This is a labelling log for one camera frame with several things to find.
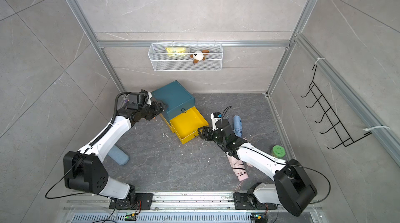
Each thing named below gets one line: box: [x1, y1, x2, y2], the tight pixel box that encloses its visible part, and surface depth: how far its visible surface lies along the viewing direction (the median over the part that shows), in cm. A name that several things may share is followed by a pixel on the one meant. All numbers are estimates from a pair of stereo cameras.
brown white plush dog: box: [189, 49, 210, 66], surface depth 88 cm
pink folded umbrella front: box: [226, 153, 249, 182], surface depth 82 cm
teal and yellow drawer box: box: [151, 80, 210, 145], surface depth 92 cm
